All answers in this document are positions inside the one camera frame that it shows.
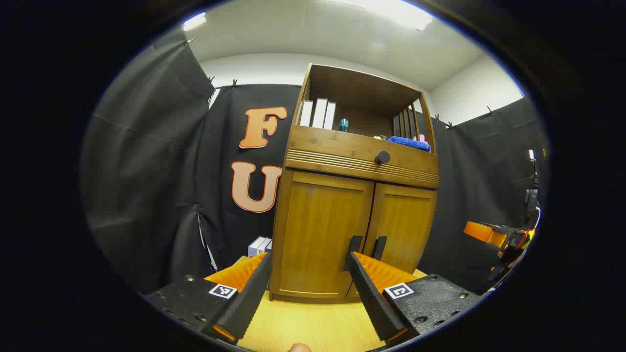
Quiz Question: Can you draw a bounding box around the small ceiling light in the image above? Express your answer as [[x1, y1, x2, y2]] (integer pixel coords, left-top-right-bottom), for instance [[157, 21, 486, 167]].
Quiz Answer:
[[183, 12, 207, 31]]

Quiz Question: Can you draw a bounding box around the black backdrop cloth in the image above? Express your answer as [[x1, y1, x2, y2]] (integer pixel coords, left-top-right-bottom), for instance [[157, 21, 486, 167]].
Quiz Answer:
[[81, 29, 551, 294]]

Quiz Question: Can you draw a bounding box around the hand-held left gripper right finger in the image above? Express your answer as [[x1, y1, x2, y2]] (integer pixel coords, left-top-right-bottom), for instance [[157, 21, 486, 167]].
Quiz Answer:
[[345, 252, 482, 345]]

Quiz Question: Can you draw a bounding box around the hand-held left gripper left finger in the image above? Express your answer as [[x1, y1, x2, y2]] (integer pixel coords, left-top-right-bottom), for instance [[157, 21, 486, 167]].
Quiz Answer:
[[142, 252, 273, 345]]

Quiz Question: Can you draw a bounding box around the wooden ribbed cabinet drawer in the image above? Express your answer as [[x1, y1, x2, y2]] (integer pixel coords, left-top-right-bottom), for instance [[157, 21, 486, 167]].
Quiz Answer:
[[285, 126, 440, 189]]

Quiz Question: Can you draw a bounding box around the blue towel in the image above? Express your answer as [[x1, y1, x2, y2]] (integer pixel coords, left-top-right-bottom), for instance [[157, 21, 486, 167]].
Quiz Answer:
[[386, 136, 432, 153]]

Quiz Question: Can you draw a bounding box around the wooden double-door shoe cabinet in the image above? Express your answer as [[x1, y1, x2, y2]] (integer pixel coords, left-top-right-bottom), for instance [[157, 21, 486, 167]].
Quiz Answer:
[[269, 63, 441, 305]]

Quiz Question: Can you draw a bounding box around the white book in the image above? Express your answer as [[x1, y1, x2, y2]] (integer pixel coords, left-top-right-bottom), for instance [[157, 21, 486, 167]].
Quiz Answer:
[[312, 98, 328, 129]]

